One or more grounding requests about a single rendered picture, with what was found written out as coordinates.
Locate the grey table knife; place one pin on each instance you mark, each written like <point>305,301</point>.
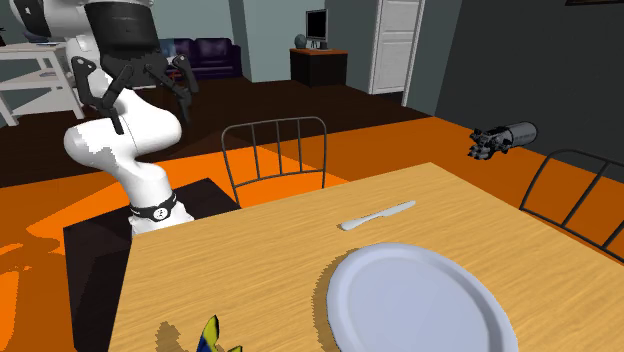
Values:
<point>375,216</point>

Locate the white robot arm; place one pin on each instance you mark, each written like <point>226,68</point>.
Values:
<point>146,131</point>

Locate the yellow and blue object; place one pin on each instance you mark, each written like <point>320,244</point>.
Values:
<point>210,336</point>

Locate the dark metal chair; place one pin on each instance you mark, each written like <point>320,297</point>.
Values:
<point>322,146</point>
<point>536,180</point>

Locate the dark cabinet with monitor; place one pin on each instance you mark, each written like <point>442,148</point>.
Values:
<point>319,68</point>

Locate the grey cylinder with dark parts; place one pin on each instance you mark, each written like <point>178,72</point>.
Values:
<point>516,134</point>

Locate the dark robot stand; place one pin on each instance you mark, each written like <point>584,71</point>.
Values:
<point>97,273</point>

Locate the wooden dining table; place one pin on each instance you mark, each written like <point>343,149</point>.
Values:
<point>253,273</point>

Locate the pale grey plate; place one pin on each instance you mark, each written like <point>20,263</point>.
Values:
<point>414,302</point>

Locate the dark purple sofa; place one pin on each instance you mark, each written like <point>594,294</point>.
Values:
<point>214,56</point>

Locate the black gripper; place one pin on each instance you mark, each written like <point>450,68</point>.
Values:
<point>126,39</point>

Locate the white door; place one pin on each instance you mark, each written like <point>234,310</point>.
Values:
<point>397,46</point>

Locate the white side table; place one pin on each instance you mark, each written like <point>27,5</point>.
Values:
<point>29,51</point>

